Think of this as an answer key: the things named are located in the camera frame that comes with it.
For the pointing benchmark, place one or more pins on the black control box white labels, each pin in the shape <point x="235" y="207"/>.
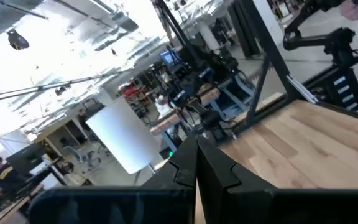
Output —
<point x="343" y="90"/>

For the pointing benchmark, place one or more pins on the table lamp with white shade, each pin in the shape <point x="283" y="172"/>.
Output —
<point x="123" y="137"/>

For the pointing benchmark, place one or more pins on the workbench with blue grey legs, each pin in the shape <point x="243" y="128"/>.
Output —
<point x="207" y="95"/>

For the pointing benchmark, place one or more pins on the silver frame bracket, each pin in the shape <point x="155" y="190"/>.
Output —
<point x="301" y="89"/>

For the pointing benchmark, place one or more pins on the person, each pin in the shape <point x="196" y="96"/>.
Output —
<point x="82" y="118"/>
<point x="3" y="179"/>

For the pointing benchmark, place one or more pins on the computer monitor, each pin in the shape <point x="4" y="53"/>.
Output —
<point x="169" y="58"/>

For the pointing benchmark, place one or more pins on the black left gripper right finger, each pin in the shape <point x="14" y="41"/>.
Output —
<point x="259" y="205"/>

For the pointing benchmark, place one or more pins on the black ceiling spotlight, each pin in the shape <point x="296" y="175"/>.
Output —
<point x="17" y="40"/>

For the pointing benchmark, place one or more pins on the office chair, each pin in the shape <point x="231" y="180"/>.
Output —
<point x="79" y="155"/>

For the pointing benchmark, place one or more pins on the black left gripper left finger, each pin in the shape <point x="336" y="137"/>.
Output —
<point x="154" y="205"/>

